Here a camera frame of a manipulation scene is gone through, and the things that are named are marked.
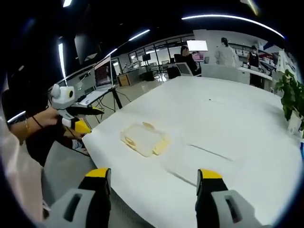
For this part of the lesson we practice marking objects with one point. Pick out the desk with black legs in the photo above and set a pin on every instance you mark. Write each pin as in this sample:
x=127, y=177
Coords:
x=116, y=97

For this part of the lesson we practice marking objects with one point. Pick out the white plant pot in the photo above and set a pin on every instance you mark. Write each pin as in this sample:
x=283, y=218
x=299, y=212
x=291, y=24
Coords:
x=294, y=124

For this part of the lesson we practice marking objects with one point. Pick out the green potted plant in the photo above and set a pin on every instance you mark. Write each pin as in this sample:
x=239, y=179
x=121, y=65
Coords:
x=291, y=92

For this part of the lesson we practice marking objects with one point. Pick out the open laptop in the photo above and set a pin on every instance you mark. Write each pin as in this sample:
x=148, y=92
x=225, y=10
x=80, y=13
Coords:
x=103, y=76

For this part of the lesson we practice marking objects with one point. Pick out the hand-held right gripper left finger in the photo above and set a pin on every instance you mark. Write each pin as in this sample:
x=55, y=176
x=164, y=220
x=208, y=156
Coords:
x=95, y=202

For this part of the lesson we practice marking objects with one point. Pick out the white desk partition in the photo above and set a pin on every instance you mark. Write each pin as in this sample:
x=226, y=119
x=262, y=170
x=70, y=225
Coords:
x=225, y=74

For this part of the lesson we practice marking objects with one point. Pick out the clear plastic tray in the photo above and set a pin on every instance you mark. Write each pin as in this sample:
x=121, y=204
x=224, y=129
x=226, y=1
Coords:
x=147, y=140

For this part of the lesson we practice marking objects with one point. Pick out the bright white monitor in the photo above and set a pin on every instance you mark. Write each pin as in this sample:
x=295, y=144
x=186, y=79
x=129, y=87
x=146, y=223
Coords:
x=197, y=45

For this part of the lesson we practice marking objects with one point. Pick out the beige plastic piece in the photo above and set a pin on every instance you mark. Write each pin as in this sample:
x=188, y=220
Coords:
x=148, y=125

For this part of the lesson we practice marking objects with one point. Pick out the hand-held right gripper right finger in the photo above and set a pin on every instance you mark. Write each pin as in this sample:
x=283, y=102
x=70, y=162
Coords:
x=211, y=204

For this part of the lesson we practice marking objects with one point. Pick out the person's light pink clothing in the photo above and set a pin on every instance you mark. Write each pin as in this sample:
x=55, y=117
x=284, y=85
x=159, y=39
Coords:
x=19, y=171

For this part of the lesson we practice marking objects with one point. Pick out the person's left hand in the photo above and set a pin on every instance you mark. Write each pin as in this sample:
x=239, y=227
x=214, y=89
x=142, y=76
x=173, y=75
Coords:
x=47, y=118

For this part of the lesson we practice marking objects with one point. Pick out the person's black clothing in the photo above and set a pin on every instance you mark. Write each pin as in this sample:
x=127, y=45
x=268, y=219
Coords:
x=45, y=147

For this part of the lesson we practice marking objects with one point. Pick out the black hanging screen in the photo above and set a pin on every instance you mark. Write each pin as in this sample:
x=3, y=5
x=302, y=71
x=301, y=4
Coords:
x=85, y=47

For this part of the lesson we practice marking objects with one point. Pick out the long ceiling light strip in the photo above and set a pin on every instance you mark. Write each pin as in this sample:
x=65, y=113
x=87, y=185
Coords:
x=237, y=19

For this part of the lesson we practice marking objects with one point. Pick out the short ceiling light strip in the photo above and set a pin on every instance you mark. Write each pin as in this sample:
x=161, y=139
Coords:
x=139, y=34

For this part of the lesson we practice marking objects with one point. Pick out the black office chair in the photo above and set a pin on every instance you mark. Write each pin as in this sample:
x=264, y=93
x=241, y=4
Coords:
x=173, y=72

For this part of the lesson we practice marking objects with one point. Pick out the yellow plastic buckle part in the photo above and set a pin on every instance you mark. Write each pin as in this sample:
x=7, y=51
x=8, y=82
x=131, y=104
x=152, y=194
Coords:
x=161, y=145

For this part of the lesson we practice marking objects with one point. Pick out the white office chair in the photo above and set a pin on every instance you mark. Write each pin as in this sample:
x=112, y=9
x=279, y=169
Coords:
x=184, y=69

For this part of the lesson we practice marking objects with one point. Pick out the beige plastic buckle part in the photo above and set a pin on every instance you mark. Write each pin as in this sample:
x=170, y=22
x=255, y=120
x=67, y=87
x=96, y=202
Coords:
x=130, y=140

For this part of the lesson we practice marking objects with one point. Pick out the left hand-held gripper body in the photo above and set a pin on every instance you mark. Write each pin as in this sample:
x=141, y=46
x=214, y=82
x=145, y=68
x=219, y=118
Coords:
x=62, y=98

